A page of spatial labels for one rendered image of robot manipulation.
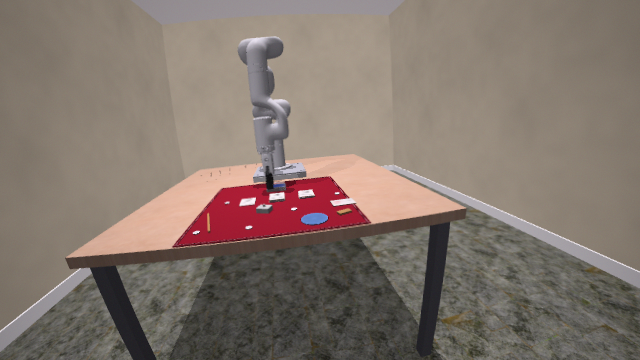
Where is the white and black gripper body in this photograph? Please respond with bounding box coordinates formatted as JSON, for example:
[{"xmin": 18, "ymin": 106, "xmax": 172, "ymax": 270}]
[{"xmin": 259, "ymin": 151, "xmax": 275, "ymax": 175}]

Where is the blue round disc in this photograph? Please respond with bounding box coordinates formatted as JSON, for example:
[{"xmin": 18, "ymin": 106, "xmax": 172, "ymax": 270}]
[{"xmin": 301, "ymin": 213, "xmax": 328, "ymax": 225}]

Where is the dark red card cloth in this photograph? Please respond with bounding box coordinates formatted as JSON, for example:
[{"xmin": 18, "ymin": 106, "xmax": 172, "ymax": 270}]
[{"xmin": 178, "ymin": 177, "xmax": 366, "ymax": 245}]

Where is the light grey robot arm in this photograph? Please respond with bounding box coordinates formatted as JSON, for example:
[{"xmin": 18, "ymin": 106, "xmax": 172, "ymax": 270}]
[{"xmin": 238, "ymin": 37, "xmax": 291, "ymax": 171}]

